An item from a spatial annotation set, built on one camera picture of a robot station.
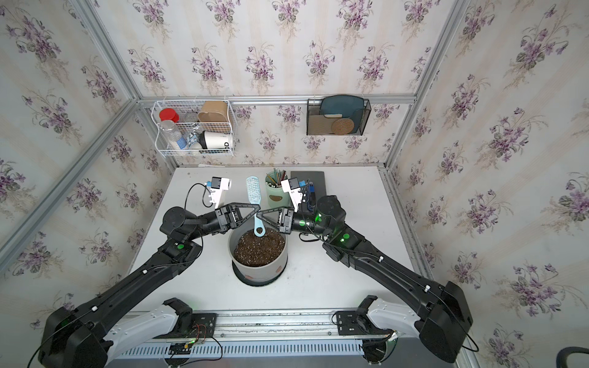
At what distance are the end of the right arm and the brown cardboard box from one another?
0.51 meters

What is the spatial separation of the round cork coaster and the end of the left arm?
21.8 inches

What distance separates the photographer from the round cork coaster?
3.18ft

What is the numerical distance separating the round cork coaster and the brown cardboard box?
457mm

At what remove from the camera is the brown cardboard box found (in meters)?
0.90

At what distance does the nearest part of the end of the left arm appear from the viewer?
56 centimetres

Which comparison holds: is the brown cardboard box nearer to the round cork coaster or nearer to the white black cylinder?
the white black cylinder

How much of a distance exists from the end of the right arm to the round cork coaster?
0.55 metres

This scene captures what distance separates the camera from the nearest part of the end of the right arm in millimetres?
556
